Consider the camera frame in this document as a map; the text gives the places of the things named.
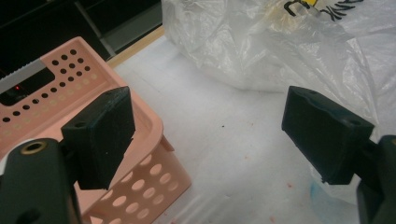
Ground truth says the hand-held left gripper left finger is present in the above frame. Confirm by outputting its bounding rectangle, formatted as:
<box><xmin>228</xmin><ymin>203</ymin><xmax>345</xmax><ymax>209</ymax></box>
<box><xmin>61</xmin><ymin>86</ymin><xmax>136</xmax><ymax>190</ymax></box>

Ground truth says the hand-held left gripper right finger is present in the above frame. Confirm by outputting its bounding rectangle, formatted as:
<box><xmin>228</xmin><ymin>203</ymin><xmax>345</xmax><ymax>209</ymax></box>
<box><xmin>281</xmin><ymin>86</ymin><xmax>375</xmax><ymax>186</ymax></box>

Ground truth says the pink perforated plastic basket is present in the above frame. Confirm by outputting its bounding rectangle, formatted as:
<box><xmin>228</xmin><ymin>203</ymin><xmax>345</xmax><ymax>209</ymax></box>
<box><xmin>0</xmin><ymin>35</ymin><xmax>192</xmax><ymax>224</ymax></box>

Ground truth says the white printed plastic bag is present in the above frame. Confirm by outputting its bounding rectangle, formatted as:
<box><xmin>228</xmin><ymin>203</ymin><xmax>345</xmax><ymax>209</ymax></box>
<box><xmin>162</xmin><ymin>0</ymin><xmax>396</xmax><ymax>206</ymax></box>

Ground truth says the black device with red light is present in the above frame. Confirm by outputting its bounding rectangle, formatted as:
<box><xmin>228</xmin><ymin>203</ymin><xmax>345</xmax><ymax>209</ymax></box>
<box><xmin>0</xmin><ymin>67</ymin><xmax>56</xmax><ymax>106</ymax></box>

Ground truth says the dark shelf unit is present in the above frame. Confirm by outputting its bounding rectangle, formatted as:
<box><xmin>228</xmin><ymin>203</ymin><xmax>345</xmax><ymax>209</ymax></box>
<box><xmin>74</xmin><ymin>0</ymin><xmax>163</xmax><ymax>60</ymax></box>

